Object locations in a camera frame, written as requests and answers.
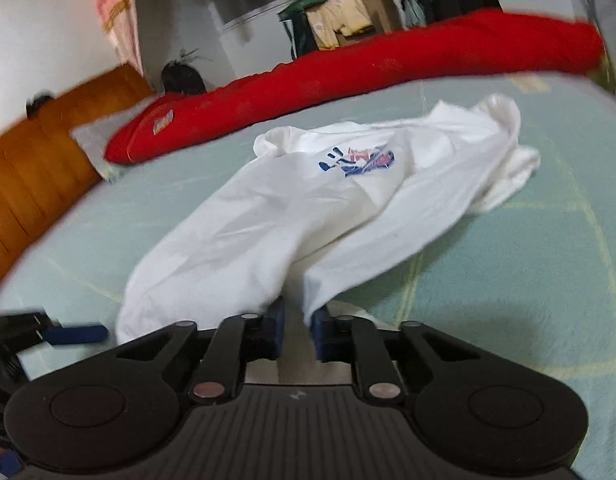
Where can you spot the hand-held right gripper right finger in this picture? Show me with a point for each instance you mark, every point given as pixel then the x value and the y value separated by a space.
pixel 322 335

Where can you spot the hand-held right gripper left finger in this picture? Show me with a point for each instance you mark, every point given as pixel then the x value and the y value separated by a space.
pixel 274 332

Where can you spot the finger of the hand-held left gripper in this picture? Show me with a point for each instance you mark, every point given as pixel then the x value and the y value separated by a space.
pixel 78 335

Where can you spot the white printed long-sleeve shirt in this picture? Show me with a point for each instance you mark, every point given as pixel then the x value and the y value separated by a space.
pixel 288 210

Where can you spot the wooden headboard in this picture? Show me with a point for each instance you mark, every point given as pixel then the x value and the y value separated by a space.
pixel 33 170

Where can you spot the grey checked pillow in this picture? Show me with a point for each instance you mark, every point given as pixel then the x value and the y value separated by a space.
pixel 95 145

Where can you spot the small black item on headboard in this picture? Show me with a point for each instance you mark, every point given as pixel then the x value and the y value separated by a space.
pixel 40 104

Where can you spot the black backpack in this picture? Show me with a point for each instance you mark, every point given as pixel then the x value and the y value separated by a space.
pixel 180 77

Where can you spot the rolled red quilt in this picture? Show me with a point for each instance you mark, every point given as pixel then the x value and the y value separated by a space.
pixel 388 65

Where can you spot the yellow flower-print garment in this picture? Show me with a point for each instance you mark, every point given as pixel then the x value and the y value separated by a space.
pixel 338 20

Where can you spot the pink floral curtain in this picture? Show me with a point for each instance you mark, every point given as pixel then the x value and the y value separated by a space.
pixel 115 10

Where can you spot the cardboard box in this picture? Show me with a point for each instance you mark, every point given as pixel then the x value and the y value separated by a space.
pixel 383 7

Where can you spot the pale green hanging garment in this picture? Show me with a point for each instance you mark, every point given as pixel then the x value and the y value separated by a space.
pixel 413 12

